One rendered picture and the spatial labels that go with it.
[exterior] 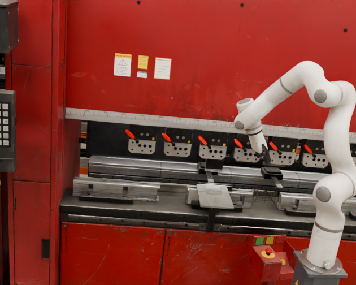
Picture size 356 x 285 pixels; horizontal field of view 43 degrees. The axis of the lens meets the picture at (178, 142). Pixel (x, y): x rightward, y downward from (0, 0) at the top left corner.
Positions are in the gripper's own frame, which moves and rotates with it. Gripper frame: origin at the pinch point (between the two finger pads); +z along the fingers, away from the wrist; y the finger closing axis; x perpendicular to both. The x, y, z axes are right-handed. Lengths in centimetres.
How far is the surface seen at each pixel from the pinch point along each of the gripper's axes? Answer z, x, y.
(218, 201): 21.2, -26.0, -18.6
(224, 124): -12.7, -4.3, -32.8
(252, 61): -40, 20, -28
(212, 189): 20.5, -24.1, -33.4
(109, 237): 23, -88, -40
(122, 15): -86, -33, -41
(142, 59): -62, -32, -40
